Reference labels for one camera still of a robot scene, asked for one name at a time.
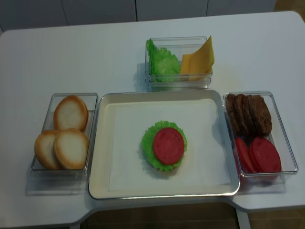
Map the red tomato slice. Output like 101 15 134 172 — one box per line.
153 127 184 165

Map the lettuce leaf on tray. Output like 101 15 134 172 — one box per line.
141 121 187 172

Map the lettuce leaf in container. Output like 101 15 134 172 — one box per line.
146 39 180 75

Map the clear lettuce cheese container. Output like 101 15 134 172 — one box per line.
136 36 214 91

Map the yellow cheese slice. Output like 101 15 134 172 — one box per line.
180 36 214 82

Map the white paper sheet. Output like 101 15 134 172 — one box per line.
109 98 239 195

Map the brown meat patty leftmost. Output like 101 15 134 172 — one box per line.
225 94 241 136

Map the brown meat patty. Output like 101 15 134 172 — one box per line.
242 95 257 136
249 95 272 136
234 94 250 136
225 94 241 136

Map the white metal tray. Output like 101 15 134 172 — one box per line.
89 89 240 199

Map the back bun half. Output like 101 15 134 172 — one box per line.
53 95 89 131

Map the bun half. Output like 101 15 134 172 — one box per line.
53 95 89 131
53 128 89 170
34 130 62 169

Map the front right bun half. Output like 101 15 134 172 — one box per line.
53 128 89 170

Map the left tomato slice in container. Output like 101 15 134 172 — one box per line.
235 137 256 173

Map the tomato slice in container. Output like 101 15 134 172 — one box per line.
249 137 282 173
235 137 256 173

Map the clear plastic bun container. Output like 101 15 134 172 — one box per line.
26 93 99 196

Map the brown meat patty front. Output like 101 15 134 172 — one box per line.
249 95 272 136

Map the front left bun half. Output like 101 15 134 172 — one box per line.
34 130 62 169

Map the clear patty tomato container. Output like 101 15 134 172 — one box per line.
223 91 298 190

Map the right tomato slice in container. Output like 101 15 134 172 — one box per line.
249 137 282 173

